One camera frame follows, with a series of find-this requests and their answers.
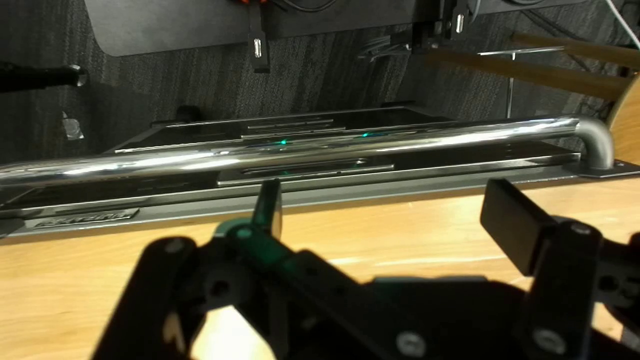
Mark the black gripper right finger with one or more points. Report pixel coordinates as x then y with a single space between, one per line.
566 281

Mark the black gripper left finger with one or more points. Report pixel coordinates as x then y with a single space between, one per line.
166 286

